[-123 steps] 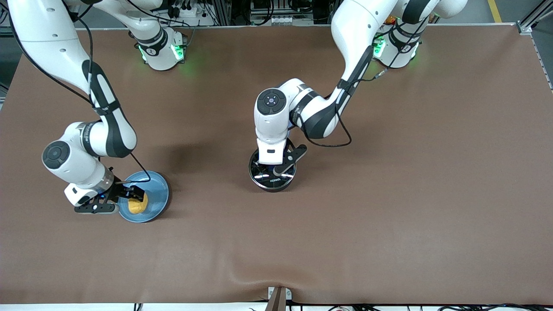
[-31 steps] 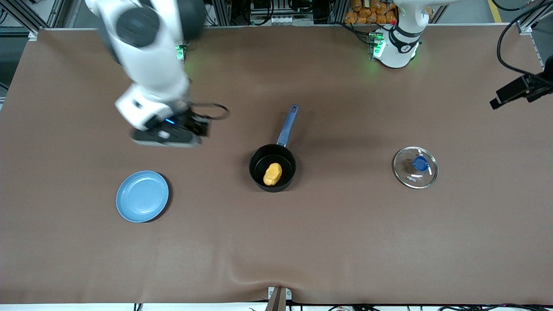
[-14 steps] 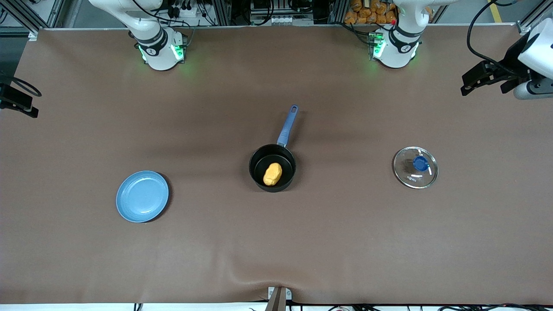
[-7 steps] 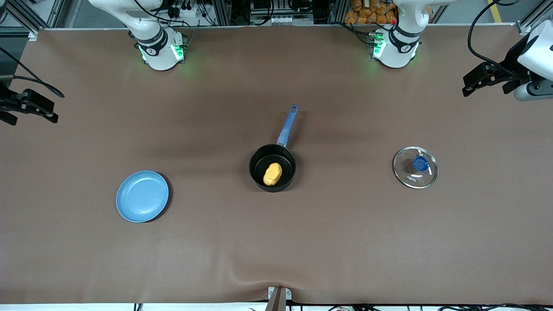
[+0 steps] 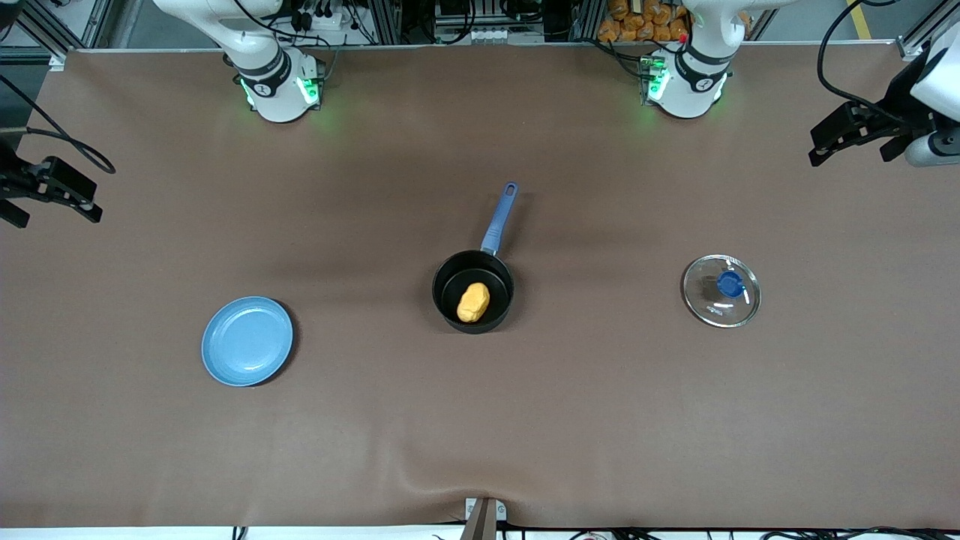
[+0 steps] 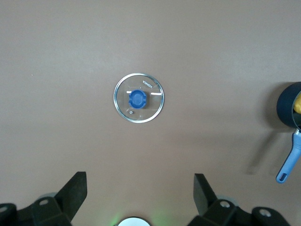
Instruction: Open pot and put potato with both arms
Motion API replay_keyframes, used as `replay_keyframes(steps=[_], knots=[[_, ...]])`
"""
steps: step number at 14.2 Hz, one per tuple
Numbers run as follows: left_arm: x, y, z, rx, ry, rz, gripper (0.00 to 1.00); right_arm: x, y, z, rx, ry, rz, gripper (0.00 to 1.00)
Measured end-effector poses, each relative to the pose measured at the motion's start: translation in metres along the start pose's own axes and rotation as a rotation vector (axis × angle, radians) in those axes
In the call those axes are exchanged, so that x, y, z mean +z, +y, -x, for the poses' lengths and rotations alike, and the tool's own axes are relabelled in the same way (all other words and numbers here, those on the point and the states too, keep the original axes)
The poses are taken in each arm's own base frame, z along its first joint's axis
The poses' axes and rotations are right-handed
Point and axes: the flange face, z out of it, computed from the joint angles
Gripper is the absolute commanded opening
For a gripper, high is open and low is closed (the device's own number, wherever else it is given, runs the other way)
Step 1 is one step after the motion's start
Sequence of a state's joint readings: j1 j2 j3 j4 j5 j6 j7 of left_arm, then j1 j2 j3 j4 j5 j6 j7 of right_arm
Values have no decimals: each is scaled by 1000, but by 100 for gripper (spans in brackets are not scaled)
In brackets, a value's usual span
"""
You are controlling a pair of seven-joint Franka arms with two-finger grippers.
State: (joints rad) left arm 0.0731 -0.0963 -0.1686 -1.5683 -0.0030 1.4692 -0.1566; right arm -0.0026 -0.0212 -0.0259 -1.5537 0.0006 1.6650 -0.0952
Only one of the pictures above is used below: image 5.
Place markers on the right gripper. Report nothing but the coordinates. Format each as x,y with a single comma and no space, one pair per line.
9,180

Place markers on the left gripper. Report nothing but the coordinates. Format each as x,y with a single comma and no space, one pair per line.
901,96

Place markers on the glass lid blue knob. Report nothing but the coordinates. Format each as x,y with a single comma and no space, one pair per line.
720,304

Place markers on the yellow potato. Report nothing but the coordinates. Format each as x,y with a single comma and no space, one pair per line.
473,302

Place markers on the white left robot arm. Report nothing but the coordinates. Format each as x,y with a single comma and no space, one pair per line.
686,90

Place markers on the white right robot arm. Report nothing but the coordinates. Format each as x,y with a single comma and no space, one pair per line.
274,90

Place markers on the blue round plate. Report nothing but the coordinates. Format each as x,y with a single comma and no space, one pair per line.
247,341

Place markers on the pile of orange toys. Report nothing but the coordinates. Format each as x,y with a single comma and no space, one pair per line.
637,22

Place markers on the brown table mat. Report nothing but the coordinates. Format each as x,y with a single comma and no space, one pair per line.
600,412

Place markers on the grey control box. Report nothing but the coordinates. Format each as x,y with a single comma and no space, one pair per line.
472,22

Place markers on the aluminium frame profile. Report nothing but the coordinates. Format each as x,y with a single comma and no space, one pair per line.
45,34
919,34

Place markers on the metal table clamp bracket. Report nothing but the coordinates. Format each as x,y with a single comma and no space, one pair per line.
484,517

